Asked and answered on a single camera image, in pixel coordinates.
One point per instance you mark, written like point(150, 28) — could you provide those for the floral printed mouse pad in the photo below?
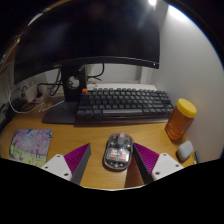
point(30, 146)

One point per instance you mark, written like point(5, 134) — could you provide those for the small grey earbuds case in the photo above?
point(185, 151)

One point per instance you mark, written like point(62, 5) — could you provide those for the orange jar with yellow lid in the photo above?
point(178, 123)

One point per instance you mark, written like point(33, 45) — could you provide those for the pens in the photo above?
point(196, 157)

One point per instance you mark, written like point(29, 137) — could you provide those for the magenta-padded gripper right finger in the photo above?
point(166, 164)

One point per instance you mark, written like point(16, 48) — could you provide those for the dark grey keyboard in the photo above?
point(123, 103)

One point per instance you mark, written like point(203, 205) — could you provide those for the black computer monitor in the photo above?
point(86, 33)

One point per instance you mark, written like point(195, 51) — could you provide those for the white strip light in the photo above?
point(152, 2)

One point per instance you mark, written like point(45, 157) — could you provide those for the transparent computer mouse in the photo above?
point(118, 153)

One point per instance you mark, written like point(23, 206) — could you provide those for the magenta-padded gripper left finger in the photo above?
point(56, 165)

